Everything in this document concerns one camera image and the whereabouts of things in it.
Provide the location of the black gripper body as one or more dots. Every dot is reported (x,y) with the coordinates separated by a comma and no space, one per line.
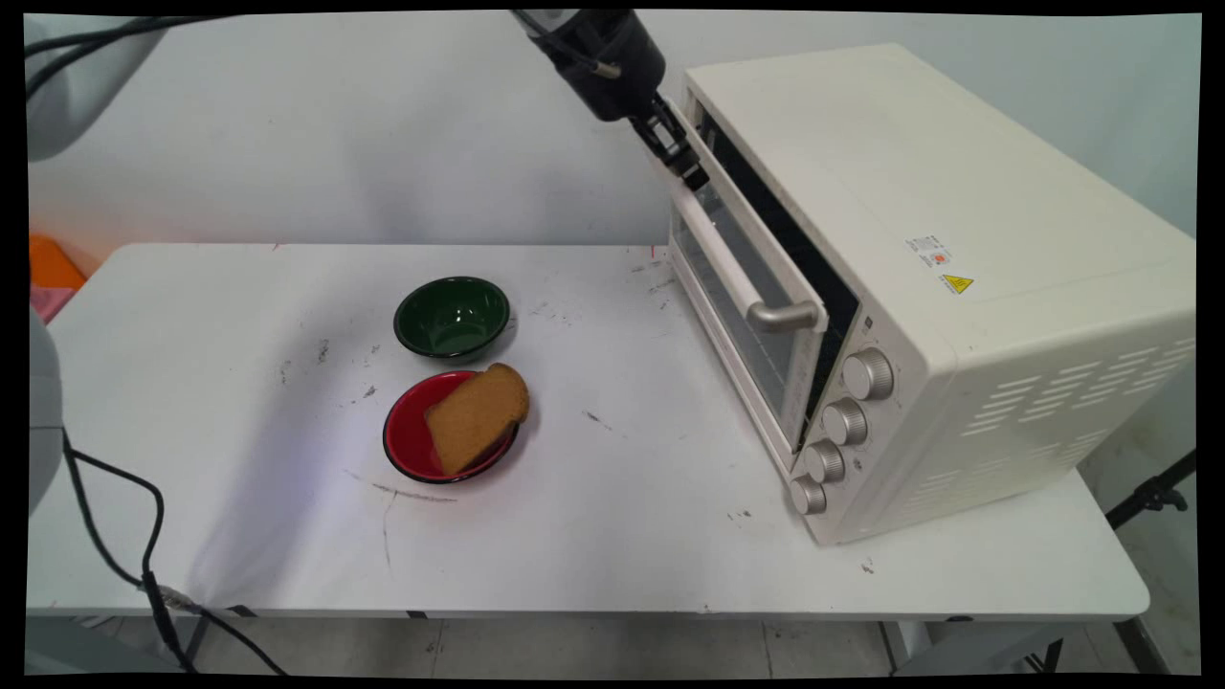
(612,67)

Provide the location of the dark green bowl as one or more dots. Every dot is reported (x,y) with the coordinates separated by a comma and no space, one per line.
(452,318)

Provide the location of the red bowl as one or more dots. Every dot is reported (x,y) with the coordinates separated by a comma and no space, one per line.
(407,431)

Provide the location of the black tripod stand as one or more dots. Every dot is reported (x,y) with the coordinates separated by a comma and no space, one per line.
(1153,493)

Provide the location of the brown bread slice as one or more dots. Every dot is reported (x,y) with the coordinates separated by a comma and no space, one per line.
(477,416)

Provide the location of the white label sticker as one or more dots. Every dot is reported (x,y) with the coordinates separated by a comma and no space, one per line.
(928,251)

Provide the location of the orange box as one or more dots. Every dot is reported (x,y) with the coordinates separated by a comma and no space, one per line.
(50,263)

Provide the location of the large silver oven knob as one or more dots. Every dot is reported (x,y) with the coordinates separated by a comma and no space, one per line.
(868,373)

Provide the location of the yellow warning sticker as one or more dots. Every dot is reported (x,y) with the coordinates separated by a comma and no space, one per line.
(957,283)

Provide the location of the pink box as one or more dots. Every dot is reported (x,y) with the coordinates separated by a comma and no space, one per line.
(46,304)

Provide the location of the grey table leg frame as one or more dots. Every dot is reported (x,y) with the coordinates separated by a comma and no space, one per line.
(967,646)

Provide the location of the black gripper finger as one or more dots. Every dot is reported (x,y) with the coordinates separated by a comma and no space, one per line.
(691,167)
(660,129)

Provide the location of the cream toaster oven body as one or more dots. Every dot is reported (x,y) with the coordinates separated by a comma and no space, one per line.
(957,287)

